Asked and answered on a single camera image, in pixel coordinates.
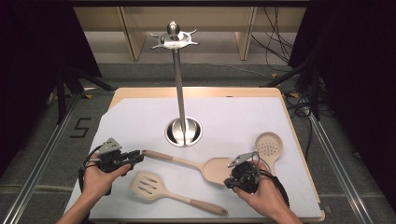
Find person's left hand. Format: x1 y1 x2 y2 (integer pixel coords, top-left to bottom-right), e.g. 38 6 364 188
81 160 132 203

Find beige solid spatula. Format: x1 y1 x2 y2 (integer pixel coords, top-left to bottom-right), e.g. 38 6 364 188
142 149 235 187

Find steel utensil rack stand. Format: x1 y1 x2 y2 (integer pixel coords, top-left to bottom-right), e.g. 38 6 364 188
149 21 204 147

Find light wooden shelf unit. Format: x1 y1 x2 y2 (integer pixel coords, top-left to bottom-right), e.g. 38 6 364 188
74 6 307 62

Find metal floor rail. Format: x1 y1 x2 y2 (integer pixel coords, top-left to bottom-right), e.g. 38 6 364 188
1 92 82 224
307 112 372 224

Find black curtain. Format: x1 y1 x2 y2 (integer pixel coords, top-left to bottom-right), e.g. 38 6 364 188
0 0 103 176
288 0 396 214

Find black stand legs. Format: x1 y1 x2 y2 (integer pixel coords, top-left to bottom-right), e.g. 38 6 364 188
261 60 322 121
55 64 117 125

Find white floor cable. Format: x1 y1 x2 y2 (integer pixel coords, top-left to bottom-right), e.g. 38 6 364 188
186 61 273 79

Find wooden board with white sheet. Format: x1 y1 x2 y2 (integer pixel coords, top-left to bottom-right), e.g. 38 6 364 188
64 96 323 219

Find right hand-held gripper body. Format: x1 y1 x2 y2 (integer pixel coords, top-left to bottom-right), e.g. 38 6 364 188
227 151 261 194

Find beige slotted spatula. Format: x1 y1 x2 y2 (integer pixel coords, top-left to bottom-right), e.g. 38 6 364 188
128 170 229 217

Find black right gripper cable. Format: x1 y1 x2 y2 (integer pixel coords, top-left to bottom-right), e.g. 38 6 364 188
251 151 290 208

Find beige perforated skimmer spoon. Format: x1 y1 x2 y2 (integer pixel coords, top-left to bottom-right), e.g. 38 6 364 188
254 131 285 176

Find black floor cables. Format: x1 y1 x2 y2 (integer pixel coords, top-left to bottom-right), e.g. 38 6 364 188
283 89 316 161
250 7 295 73

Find person's right hand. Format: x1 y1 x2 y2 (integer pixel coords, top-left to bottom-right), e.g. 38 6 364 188
233 161 290 219

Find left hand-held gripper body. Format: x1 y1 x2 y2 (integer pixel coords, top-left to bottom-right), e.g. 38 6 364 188
96 138 132 174

